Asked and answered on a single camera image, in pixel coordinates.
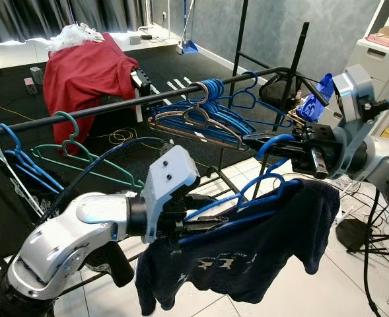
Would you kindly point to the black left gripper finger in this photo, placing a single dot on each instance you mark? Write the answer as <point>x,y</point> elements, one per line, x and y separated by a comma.
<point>205,199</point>
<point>207,227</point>

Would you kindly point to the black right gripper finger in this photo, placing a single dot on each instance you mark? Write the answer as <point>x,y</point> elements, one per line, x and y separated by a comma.
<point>293,156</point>
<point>277,140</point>

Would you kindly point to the blue plastic hanger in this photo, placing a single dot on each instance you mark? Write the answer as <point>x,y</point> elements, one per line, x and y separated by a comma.
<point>16,142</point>
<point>273,138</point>

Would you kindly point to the navy garment with white print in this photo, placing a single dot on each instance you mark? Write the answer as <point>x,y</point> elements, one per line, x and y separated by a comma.
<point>247,251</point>

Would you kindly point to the green plastic hanger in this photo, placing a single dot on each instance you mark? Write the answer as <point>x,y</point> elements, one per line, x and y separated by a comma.
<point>74,125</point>

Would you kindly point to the white plastic hanger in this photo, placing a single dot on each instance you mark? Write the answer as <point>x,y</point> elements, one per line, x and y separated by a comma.
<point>6,168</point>

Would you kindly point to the crumpled bright blue bag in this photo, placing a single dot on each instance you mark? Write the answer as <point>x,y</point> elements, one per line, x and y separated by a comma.
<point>313,102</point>

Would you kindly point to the black duffel bag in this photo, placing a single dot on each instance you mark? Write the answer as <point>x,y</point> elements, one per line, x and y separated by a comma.
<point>277,89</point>

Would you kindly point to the bunch of blue hangers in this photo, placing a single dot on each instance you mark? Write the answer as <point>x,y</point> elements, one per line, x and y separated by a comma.
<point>214,86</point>

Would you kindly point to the black floor power adapter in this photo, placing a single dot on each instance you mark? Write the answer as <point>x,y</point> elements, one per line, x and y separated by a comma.
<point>353,234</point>

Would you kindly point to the white drawer cabinet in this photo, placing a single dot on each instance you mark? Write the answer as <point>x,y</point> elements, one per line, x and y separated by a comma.
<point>379,66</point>

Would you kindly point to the black metal clothes rack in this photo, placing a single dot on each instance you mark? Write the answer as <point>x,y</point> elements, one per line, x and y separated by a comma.
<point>115,104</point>

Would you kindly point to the black and white machine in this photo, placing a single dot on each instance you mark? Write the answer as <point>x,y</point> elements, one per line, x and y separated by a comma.
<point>138,79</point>

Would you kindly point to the red cloth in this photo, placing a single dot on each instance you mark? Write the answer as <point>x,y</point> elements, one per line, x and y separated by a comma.
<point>88,72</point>

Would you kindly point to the small grey floor box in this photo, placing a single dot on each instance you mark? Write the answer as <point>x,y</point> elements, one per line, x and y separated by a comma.
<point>34,79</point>

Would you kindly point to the white plastic bag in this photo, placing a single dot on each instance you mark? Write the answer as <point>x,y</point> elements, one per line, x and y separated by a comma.
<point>75,36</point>

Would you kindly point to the white window ledge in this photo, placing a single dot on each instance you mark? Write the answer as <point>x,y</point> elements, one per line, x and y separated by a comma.
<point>9,56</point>

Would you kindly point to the dark window curtain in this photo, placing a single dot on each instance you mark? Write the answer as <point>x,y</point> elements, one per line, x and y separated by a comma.
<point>49,16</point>

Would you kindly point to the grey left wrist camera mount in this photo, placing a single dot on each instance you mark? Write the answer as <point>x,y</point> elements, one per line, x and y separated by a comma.
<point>171,172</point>

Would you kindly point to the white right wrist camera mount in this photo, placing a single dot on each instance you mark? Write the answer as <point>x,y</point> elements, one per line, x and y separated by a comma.
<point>353,86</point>

